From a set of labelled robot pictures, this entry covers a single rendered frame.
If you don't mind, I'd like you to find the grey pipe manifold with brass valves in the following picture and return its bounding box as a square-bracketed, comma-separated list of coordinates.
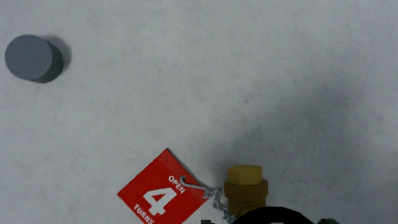
[224, 165, 314, 224]

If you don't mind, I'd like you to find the small grey cylinder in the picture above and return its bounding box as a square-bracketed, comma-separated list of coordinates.
[5, 33, 65, 83]

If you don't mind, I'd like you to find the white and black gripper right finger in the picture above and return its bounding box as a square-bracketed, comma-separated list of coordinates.
[317, 218, 340, 224]

